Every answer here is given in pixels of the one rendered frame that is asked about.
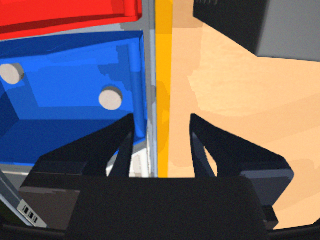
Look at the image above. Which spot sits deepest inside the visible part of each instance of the olive green case with orange latches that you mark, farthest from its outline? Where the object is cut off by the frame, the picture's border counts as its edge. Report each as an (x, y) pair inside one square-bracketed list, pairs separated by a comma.
[(9, 214)]

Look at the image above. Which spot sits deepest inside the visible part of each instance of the yellow bar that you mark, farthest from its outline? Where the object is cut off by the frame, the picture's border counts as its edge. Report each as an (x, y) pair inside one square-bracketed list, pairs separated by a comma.
[(163, 25)]

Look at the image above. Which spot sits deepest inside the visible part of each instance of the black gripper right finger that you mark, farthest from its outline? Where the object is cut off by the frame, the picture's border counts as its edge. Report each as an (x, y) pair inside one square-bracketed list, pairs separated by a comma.
[(268, 171)]

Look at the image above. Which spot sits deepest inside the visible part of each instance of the blue open bin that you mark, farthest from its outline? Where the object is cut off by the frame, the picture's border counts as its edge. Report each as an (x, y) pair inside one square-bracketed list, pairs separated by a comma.
[(57, 101)]

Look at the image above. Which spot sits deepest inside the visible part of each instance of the grey metal bin rack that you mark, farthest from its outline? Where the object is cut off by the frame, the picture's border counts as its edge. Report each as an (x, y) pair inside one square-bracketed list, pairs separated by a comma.
[(9, 194)]

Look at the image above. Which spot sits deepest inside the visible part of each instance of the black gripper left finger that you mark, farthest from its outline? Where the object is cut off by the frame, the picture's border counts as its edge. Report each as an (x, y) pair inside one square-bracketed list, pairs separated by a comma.
[(90, 154)]

